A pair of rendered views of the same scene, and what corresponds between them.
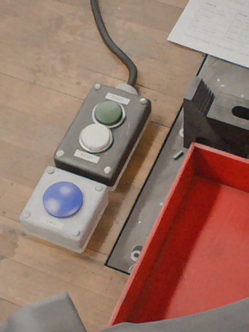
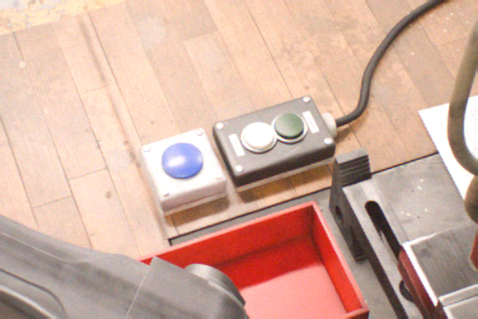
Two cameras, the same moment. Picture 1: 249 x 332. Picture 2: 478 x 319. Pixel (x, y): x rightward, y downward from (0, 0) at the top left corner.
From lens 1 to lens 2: 47 cm
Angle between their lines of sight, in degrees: 21
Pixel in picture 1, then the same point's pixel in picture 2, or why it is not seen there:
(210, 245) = (258, 297)
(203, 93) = (358, 168)
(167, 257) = not seen: hidden behind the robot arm
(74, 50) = (334, 58)
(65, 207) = (175, 166)
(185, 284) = not seen: hidden behind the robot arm
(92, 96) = (293, 104)
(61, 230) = (157, 181)
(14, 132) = (217, 84)
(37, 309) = not seen: outside the picture
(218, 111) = (355, 192)
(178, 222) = (254, 258)
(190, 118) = (335, 181)
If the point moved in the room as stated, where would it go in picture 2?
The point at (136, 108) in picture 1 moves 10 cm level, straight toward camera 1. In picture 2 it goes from (316, 142) to (247, 206)
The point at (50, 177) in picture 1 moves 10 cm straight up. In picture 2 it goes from (192, 137) to (189, 75)
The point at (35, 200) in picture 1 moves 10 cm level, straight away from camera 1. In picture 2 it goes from (164, 144) to (213, 72)
